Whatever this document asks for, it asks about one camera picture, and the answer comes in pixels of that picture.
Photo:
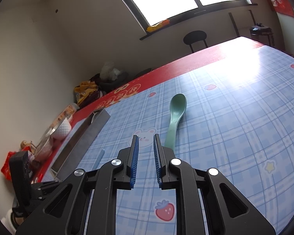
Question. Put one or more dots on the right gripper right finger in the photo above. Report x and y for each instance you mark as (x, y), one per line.
(162, 155)

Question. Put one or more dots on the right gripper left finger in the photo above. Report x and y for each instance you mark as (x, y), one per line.
(129, 157)

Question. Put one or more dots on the blue chopstick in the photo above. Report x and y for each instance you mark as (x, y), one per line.
(98, 159)

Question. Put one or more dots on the red snack package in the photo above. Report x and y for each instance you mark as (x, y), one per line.
(5, 170)

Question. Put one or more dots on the green plastic spoon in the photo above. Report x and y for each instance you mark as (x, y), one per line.
(178, 106)

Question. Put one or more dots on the stainless steel utensil tray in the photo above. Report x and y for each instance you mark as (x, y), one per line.
(77, 144)

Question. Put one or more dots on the white dimpled bowl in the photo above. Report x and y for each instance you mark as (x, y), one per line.
(61, 130)

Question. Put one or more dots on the yellow snack bags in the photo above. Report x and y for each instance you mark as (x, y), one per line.
(85, 90)

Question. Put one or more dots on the blue plaid table mat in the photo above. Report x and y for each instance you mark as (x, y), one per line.
(239, 119)

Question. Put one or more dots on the clear plastic bag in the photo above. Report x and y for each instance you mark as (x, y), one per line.
(109, 72)

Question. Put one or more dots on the black round chair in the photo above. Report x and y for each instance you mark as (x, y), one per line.
(193, 37)

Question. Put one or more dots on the yellow item on windowsill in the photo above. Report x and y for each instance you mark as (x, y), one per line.
(158, 26)

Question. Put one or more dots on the black appliance on stand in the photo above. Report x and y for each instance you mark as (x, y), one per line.
(260, 30)

